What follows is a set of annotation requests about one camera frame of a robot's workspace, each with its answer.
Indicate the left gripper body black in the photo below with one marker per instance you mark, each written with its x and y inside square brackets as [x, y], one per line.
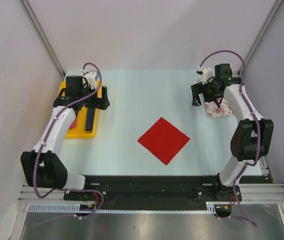
[93, 101]

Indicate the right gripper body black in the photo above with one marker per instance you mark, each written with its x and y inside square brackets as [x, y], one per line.
[208, 90]

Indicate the red paper napkin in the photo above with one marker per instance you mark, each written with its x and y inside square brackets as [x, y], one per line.
[163, 140]

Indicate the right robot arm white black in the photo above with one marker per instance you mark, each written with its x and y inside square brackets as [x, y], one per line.
[252, 137]

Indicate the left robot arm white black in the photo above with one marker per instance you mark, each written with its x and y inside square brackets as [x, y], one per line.
[74, 116]

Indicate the navy napkin roll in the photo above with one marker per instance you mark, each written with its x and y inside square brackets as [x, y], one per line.
[89, 119]

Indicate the pink napkin roll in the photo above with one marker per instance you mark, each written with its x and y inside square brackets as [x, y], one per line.
[73, 125]

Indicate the floral placemat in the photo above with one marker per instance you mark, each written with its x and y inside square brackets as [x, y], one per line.
[224, 111]

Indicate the yellow plastic tray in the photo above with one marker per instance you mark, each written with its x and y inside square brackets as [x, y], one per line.
[72, 92]

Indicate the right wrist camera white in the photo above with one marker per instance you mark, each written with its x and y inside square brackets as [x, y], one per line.
[205, 73]

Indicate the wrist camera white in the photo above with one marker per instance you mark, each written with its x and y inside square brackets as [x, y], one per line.
[205, 73]
[90, 79]

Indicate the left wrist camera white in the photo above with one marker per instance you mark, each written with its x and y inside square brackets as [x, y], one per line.
[90, 79]

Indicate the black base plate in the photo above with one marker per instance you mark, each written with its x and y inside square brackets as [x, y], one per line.
[151, 193]

